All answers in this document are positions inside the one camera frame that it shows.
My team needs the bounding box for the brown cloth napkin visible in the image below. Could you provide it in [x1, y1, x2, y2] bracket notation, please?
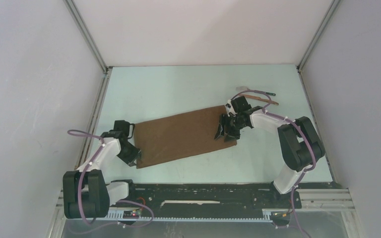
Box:
[134, 106, 237, 169]

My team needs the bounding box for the left aluminium corner post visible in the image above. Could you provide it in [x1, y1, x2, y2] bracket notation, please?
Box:
[63, 0, 109, 74]

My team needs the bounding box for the right aluminium corner post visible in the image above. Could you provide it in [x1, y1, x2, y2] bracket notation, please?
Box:
[297, 0, 342, 73]

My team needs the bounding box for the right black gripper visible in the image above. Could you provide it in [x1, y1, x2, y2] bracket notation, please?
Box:
[214, 113, 247, 142]

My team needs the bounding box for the brown wooden knife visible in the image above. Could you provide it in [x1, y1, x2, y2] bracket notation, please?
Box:
[243, 94, 279, 106]

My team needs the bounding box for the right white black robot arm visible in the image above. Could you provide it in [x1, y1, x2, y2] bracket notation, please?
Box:
[214, 96, 325, 207]

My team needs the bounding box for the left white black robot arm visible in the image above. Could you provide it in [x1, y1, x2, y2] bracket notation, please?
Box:
[63, 120, 141, 220]

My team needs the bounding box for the aluminium frame profile front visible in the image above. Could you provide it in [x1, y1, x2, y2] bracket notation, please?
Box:
[296, 189, 355, 212]

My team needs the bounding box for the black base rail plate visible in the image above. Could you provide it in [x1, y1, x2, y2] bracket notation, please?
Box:
[127, 183, 302, 220]

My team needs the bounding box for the aluminium corner post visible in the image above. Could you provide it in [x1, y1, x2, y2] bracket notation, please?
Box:
[63, 0, 109, 74]
[297, 0, 342, 73]

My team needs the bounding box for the grey cable duct strip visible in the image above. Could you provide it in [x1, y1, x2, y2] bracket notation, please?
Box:
[106, 210, 273, 223]

